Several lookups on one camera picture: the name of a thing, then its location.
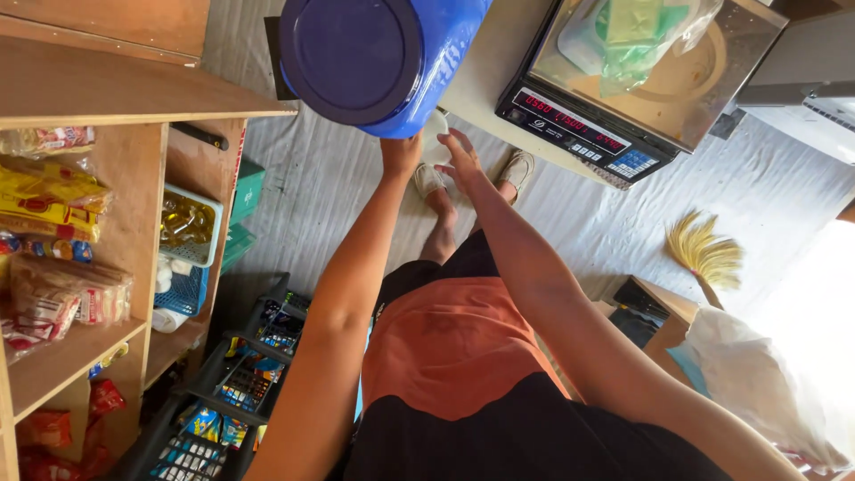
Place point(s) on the person's right hand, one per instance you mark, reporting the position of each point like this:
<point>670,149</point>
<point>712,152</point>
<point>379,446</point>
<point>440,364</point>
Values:
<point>466,167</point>

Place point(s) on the person's left hand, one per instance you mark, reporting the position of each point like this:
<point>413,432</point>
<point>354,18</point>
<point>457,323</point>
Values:
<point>401,159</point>

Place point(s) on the person's left fingers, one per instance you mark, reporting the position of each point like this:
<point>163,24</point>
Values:
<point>409,141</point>

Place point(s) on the small white cup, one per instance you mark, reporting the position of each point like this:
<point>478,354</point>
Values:
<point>435,137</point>

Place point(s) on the blue plastic container dark lid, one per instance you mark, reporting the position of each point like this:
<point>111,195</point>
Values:
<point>374,60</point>

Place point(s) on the person's beige left shoe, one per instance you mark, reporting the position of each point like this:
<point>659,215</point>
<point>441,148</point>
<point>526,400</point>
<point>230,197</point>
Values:
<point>427,180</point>

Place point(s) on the person's beige shoe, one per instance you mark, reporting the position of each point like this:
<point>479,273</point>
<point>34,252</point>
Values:
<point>427,180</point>
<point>518,170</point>

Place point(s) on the person's beige right shoe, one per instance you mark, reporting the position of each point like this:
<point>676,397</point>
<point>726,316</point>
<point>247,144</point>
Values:
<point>518,170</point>

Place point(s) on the green carton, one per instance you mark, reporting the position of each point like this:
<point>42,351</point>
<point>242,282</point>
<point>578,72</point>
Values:
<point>247,190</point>
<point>237,246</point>

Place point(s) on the digital weighing scale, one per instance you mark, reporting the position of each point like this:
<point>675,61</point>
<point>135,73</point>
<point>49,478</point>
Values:
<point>628,93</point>

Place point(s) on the person's orange and black shirt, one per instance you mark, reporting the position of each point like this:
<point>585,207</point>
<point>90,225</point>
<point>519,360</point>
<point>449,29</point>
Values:
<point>467,374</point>

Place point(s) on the clear plastic bag green contents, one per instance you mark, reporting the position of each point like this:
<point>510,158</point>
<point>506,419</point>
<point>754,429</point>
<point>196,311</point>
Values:
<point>634,40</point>

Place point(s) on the brown cardboard box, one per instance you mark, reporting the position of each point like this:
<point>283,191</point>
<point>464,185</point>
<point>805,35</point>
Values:
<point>658,320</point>

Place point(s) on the black plastic rack with packets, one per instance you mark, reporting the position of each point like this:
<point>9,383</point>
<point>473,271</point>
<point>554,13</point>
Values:
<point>227,394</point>

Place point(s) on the straw broom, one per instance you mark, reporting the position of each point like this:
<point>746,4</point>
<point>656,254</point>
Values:
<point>705,254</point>

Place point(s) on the wooden shelf with goods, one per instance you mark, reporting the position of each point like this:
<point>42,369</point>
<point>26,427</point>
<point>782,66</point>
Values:
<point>80,234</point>

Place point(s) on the grey metal appliance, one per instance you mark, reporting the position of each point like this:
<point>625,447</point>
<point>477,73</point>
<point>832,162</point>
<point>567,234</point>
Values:
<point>801,87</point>

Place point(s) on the white plastic bag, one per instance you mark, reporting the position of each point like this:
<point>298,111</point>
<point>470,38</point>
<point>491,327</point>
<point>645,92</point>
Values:
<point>755,387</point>

